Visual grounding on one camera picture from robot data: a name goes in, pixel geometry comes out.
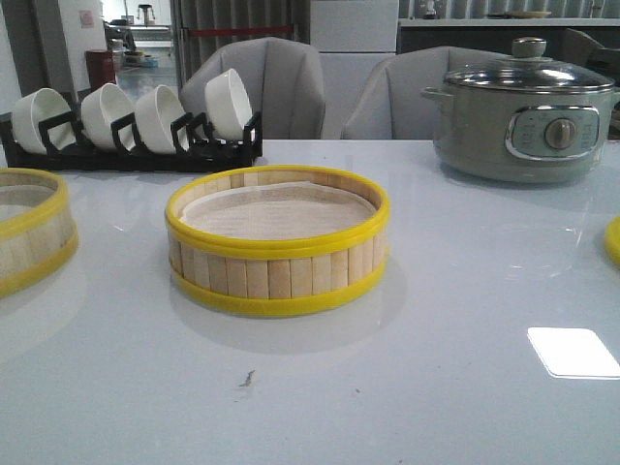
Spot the grey chair right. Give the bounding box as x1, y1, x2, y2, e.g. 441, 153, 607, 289
341, 46, 503, 140

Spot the white bowl far left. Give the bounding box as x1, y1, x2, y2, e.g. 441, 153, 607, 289
11, 88, 71, 155

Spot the white cabinet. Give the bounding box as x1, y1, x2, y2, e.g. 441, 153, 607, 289
310, 1, 399, 140

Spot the white bowl right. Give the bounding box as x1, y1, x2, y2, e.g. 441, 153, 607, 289
204, 68, 253, 141

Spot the grey chair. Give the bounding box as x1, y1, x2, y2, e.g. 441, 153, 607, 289
180, 37, 326, 140
341, 46, 503, 140

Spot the glass pot lid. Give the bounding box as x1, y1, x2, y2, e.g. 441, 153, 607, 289
444, 37, 615, 94

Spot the red bin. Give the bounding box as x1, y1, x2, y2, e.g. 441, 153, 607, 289
84, 49, 116, 91

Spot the grey chair left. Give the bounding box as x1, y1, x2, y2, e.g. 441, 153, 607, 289
180, 37, 326, 140

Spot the bamboo steamer lid yellow rim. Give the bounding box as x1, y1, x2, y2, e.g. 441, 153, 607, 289
604, 216, 620, 267

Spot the white steamer liner cloth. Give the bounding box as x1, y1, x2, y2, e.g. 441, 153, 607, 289
180, 181, 376, 240

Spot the white bowl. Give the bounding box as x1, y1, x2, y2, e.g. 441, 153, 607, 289
11, 88, 71, 155
204, 68, 253, 141
135, 85, 186, 155
80, 83, 134, 151

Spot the black bowl rack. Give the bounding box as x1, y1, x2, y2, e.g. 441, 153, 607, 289
1, 110, 263, 173

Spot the grey electric cooking pot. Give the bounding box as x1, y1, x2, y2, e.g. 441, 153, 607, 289
420, 84, 619, 183

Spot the bamboo steamer tray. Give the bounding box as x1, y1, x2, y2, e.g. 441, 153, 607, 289
165, 165, 389, 317
1, 168, 78, 296

